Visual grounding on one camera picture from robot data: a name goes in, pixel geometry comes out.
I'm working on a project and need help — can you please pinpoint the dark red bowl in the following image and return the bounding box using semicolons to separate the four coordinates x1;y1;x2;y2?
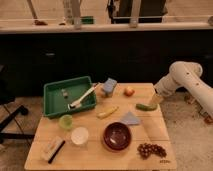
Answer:
101;122;132;152

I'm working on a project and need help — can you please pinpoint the green plastic tray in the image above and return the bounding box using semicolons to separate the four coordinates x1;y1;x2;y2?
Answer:
43;76;97;119

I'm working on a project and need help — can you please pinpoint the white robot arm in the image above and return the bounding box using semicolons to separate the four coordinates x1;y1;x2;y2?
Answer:
154;61;213;118

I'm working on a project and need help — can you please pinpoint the blue sponge block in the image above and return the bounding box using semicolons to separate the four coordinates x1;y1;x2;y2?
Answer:
102;78;117;97

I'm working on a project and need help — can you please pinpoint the black office chair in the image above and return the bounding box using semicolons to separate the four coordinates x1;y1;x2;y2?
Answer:
0;64;35;145

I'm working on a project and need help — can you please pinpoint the green pepper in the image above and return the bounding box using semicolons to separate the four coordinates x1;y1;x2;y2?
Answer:
136;103;157;111

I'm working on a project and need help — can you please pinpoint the white paper cup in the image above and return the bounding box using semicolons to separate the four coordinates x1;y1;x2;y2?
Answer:
71;127;89;146

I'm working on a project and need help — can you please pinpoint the bunch of dark grapes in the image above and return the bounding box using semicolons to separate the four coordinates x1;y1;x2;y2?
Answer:
137;143;167;159

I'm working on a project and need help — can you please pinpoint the wooden folding table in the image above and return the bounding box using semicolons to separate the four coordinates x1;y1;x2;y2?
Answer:
24;83;177;171

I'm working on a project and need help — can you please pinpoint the green plastic cup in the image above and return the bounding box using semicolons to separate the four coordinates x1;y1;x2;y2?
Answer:
59;115;72;130

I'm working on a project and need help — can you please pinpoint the orange round fruit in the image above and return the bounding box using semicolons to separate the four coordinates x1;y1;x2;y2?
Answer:
124;86;135;97

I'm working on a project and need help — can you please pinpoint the small object in tray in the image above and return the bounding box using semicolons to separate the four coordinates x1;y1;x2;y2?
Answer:
62;89;68;99

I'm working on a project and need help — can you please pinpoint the grey folded cloth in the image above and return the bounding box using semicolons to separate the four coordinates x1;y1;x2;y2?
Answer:
120;112;141;125

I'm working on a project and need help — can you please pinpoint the white brush black handle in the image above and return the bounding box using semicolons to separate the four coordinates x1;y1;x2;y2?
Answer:
41;136;65;163

